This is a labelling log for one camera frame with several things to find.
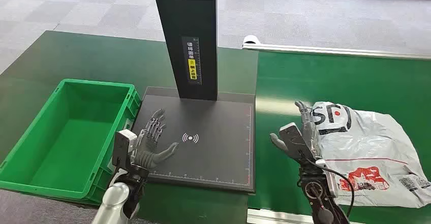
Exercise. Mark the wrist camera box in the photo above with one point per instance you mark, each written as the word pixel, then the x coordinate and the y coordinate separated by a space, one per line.
pixel 122 146
pixel 293 138

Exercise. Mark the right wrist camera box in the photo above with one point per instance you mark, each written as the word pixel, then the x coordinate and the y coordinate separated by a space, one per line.
pixel 293 138

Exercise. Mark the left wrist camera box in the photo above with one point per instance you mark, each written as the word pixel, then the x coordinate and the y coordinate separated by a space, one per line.
pixel 122 146

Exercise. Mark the white rail end cap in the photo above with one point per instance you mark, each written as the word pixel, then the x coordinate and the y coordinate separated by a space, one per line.
pixel 251 39

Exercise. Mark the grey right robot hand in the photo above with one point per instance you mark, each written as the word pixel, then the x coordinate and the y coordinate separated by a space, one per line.
pixel 311 128

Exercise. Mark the black and yellow label sticker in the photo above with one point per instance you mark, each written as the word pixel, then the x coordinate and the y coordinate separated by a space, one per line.
pixel 192 61

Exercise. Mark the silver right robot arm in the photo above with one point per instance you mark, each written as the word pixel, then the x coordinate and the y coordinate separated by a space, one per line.
pixel 318 192

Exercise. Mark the black weighing device with column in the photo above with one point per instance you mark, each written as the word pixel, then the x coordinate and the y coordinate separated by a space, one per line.
pixel 208 155

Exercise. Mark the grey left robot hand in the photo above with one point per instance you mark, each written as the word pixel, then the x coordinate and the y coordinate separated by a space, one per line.
pixel 148 153

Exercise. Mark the white plastic courier package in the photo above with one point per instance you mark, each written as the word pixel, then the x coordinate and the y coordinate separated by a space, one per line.
pixel 370 141

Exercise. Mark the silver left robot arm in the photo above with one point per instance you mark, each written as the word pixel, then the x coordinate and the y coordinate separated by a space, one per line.
pixel 112 199

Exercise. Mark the short aluminium conveyor rail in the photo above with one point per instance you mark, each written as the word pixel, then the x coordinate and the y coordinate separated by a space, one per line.
pixel 269 215

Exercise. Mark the green plastic crate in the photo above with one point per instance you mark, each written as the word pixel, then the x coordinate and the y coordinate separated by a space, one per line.
pixel 67 148

